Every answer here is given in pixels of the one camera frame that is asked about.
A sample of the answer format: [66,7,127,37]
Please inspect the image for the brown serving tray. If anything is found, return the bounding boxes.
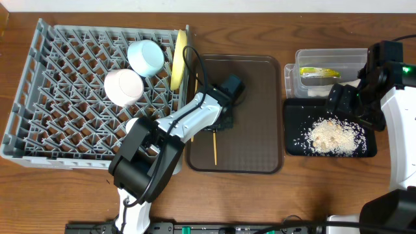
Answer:
[185,55,285,174]

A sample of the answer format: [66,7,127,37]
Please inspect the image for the rice and nut scraps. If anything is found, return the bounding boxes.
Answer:
[289,116,367,157]

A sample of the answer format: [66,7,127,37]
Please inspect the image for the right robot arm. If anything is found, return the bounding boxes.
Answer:
[322,38,415,233]

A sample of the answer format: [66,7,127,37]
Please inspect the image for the grey plastic dish rack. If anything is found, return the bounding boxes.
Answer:
[1,20,188,170]

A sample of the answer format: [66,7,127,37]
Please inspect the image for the clear bin lid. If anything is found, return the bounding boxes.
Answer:
[284,64,296,98]

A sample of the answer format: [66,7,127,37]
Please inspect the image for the yellow snack wrapper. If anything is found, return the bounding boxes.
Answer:
[299,67,341,79]

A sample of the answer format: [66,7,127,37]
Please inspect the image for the black equipment rail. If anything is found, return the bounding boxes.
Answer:
[64,220,326,234]

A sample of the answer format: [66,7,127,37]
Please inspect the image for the black tray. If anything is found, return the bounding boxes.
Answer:
[283,98,378,158]

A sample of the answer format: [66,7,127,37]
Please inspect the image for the wooden chopstick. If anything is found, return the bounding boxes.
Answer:
[191,73,199,142]
[213,131,217,166]

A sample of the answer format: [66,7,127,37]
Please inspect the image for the clear plastic bin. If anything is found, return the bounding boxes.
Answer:
[293,48,367,98]

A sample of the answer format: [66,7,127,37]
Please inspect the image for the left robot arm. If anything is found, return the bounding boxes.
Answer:
[109,88,241,233]

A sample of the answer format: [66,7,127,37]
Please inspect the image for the white paper napkin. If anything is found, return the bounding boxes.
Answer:
[307,88,331,98]

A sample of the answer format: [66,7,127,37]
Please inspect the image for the light blue bowl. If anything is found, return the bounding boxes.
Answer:
[127,40,164,77]

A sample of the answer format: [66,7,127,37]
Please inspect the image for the white cup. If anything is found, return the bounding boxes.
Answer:
[125,118,138,134]

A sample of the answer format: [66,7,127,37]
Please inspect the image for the yellow plate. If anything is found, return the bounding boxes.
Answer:
[170,30,187,91]

